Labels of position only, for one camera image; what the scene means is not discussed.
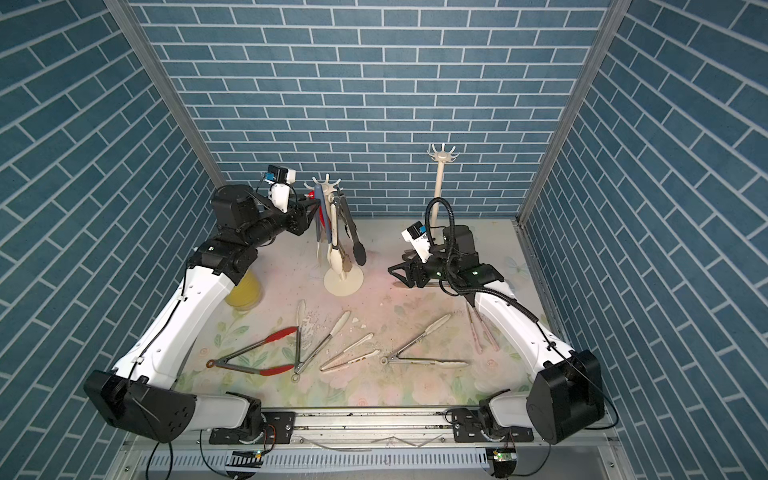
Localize steel tongs cream tips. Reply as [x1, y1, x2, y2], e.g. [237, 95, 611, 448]
[328, 200, 348, 281]

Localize black steel tongs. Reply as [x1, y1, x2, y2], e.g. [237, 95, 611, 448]
[334, 191, 367, 266]

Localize steel tongs white tips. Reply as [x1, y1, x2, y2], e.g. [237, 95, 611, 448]
[291, 310, 351, 383]

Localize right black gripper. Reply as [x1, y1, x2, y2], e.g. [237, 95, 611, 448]
[390, 251, 458, 289]

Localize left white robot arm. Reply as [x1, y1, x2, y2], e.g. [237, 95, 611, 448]
[83, 183, 319, 444]

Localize steel tongs cream ends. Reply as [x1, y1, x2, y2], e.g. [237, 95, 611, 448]
[379, 313, 470, 369]

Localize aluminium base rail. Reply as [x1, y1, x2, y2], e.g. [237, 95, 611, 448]
[106, 407, 633, 479]

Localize red handled steel tongs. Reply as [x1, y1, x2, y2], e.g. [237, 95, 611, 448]
[309, 186, 327, 245]

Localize red tipped steel tongs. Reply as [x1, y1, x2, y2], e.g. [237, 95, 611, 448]
[205, 326, 299, 377]

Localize small white tongs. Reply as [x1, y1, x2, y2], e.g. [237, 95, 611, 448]
[319, 332, 382, 374]

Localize yellow cup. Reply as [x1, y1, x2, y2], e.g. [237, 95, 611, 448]
[225, 271, 263, 311]

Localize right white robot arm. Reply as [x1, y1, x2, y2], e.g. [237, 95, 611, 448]
[388, 197, 607, 444]

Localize blue cream tongs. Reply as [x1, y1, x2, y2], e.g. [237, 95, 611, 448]
[314, 184, 332, 259]

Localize cream utensil rack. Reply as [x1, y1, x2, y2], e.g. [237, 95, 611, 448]
[427, 144, 460, 197]
[304, 175, 367, 297]

